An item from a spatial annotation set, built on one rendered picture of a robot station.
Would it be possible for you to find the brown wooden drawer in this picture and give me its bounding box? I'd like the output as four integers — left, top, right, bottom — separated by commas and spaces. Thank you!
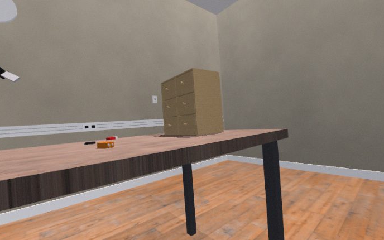
164, 117, 179, 134
162, 79, 176, 100
163, 98, 177, 117
178, 114, 197, 134
175, 71, 194, 95
177, 93, 195, 114

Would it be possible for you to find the brown wooden chest of drawers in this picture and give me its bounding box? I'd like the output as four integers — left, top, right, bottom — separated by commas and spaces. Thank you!
161, 68, 224, 135

